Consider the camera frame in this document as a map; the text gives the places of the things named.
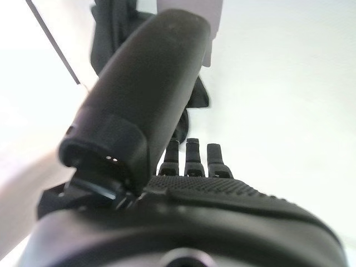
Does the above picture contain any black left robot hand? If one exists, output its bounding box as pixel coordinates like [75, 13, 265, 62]
[19, 9, 348, 267]

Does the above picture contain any black garment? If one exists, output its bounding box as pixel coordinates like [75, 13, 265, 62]
[90, 0, 210, 142]

